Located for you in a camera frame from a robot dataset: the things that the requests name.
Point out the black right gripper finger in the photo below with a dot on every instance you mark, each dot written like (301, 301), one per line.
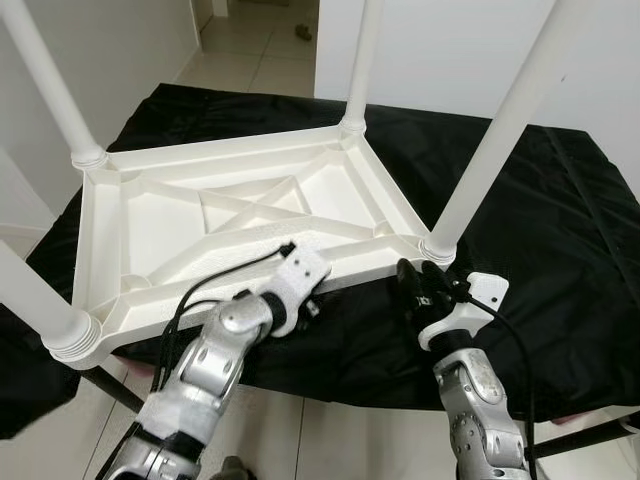
(435, 275)
(408, 280)

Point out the white tapered plastic table leg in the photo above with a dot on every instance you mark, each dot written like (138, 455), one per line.
(362, 60)
(500, 120)
(50, 80)
(40, 305)

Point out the white plastic table top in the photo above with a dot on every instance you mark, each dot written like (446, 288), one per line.
(150, 220)

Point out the black table cloth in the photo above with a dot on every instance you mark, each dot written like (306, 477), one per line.
(550, 250)

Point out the silver robot left leg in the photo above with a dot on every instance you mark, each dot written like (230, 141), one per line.
(235, 470)

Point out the black metal table leg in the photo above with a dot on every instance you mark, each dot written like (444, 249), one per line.
(115, 388)

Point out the small brown crumpled object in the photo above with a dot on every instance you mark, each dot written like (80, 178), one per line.
(302, 33)

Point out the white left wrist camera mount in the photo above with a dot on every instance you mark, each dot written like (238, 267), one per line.
(305, 268)

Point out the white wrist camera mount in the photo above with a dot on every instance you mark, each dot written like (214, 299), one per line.
(485, 290)
(305, 268)

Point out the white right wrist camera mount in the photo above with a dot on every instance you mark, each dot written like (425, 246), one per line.
(485, 290)

